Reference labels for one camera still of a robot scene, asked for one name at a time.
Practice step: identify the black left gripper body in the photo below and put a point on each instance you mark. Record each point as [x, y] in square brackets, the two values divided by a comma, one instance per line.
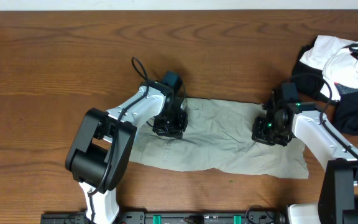
[169, 127]

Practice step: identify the black garment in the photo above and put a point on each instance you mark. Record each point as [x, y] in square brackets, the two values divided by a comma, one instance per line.
[309, 81]

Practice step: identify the white garment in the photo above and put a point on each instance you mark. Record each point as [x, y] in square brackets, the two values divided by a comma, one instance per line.
[337, 60]

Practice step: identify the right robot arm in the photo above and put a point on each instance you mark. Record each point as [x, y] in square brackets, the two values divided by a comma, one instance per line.
[338, 200]

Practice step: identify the khaki green shorts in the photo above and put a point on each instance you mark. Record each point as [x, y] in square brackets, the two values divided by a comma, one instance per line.
[218, 136]

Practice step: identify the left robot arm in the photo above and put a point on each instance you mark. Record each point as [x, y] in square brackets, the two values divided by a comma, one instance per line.
[100, 151]

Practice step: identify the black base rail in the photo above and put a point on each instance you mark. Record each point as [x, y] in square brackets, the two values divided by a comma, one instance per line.
[257, 217]

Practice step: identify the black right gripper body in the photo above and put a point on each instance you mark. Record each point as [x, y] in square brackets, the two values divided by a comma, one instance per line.
[268, 132]

